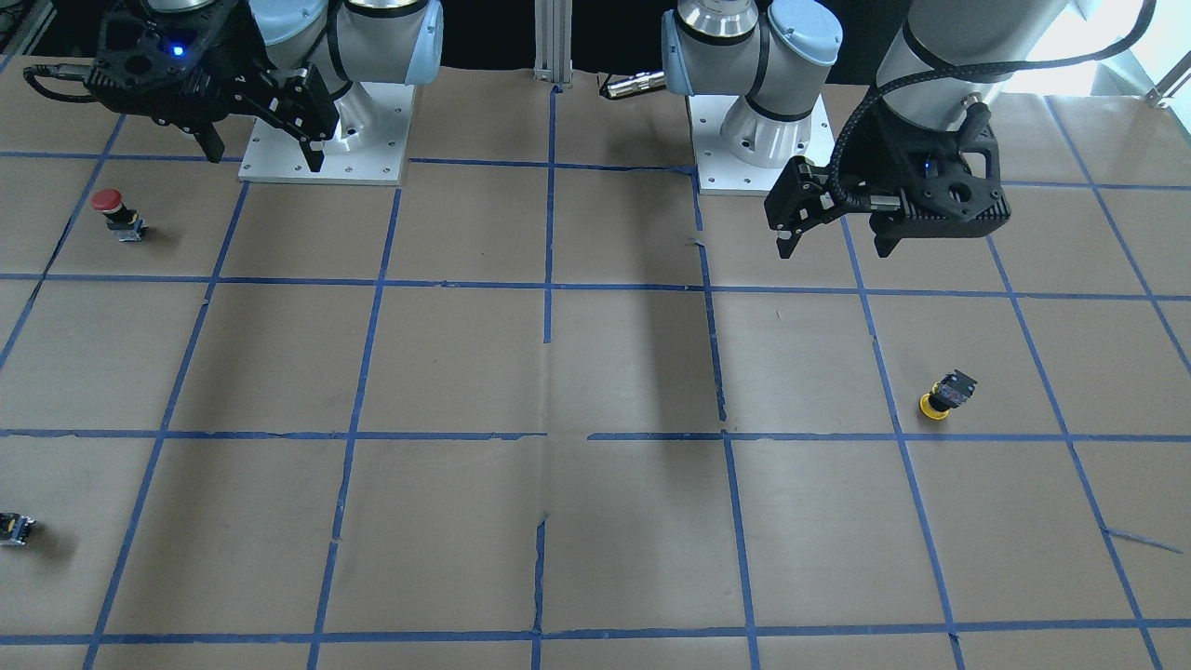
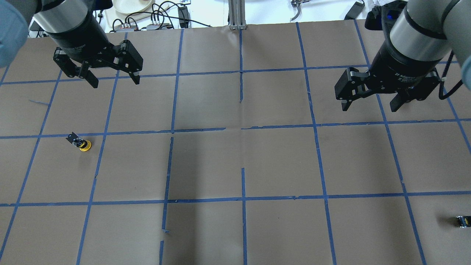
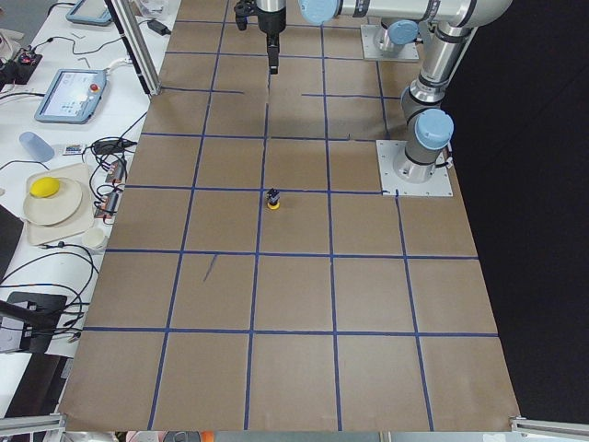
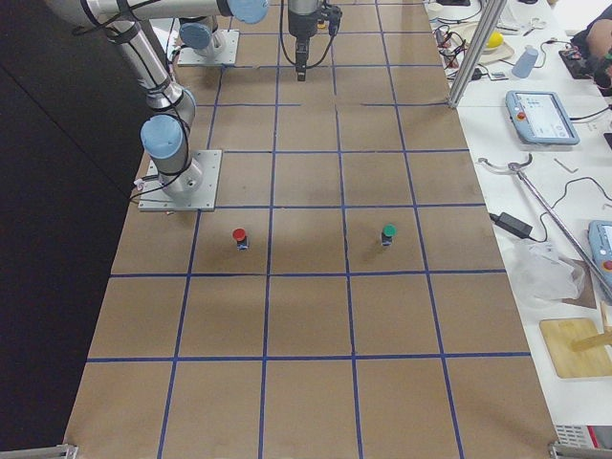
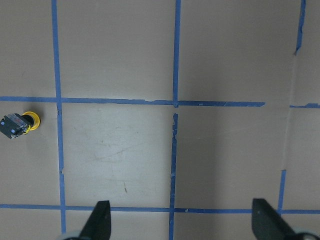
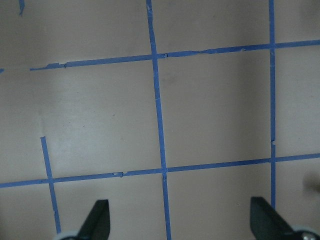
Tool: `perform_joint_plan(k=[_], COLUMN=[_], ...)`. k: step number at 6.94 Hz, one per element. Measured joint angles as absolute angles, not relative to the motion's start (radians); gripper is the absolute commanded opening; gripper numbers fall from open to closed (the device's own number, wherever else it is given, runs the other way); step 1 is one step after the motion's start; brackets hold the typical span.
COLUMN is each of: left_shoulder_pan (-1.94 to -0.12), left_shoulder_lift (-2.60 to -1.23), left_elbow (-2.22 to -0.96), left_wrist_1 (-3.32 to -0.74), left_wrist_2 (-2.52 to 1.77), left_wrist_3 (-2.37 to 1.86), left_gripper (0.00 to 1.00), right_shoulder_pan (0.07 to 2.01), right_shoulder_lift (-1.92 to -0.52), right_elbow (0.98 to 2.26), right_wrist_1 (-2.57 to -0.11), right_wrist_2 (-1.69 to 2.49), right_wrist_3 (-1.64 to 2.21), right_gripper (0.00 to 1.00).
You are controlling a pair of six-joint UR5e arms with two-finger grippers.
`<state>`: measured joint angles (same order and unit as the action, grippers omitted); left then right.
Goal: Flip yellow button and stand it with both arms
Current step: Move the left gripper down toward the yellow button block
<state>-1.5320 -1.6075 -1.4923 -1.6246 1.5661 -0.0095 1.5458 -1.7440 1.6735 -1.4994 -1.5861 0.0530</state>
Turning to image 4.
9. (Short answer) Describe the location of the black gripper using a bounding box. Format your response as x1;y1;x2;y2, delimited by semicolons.
295;36;310;72

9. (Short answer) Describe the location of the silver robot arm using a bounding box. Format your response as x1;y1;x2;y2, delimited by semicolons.
47;1;268;199
176;1;342;81

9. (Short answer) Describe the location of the red push button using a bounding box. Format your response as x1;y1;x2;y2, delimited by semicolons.
232;228;250;251

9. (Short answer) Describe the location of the beige tray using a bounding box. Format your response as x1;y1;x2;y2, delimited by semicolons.
450;24;515;64

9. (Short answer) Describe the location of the beige plate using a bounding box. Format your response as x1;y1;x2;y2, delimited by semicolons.
448;23;493;53

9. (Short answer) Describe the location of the yellow lemon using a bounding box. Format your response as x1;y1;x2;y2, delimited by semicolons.
486;31;504;51

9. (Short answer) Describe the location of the blue plastic cup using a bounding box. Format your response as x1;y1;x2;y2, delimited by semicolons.
511;46;539;79

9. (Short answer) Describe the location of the metal cane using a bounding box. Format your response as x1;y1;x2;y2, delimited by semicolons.
476;153;611;301

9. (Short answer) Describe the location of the blue teach pendant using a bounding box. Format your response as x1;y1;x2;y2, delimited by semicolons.
505;91;579;146
588;220;612;287

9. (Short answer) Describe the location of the brown paper table mat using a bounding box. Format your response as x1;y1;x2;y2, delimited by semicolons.
65;1;555;458

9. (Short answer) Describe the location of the black power adapter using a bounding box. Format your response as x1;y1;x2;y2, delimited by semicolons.
495;212;533;239

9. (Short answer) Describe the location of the clear plastic bag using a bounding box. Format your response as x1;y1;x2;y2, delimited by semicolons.
502;240;586;307

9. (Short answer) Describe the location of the wooden board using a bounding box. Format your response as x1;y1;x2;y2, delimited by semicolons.
539;318;611;379

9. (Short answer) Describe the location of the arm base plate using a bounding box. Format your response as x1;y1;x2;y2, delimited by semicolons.
137;149;222;211
178;24;240;67

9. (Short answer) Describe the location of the aluminium frame post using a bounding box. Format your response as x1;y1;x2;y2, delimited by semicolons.
448;0;507;108

